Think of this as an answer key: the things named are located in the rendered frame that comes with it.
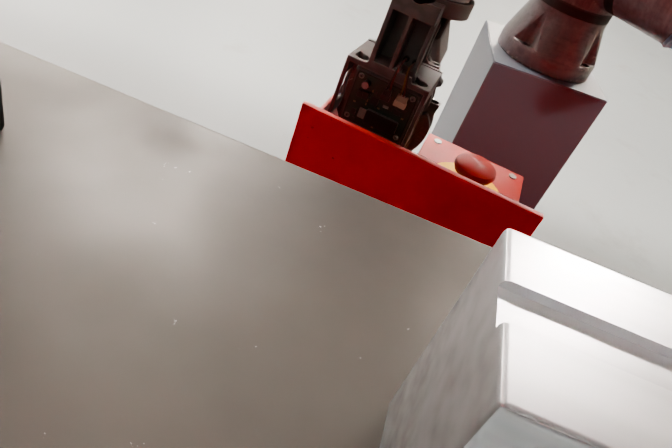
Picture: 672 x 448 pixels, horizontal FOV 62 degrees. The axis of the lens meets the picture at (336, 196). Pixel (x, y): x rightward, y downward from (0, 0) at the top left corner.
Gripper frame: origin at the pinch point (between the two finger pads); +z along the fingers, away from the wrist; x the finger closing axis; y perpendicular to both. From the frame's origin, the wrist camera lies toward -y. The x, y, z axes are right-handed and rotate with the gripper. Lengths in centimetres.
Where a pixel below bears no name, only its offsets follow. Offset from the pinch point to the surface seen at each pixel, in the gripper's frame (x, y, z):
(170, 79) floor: -88, -115, 64
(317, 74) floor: -51, -165, 59
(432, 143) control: 5.3, -4.1, -5.2
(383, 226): 5.2, 24.4, -12.3
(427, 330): 9.0, 29.6, -11.8
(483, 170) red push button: 10.4, 2.0, -7.6
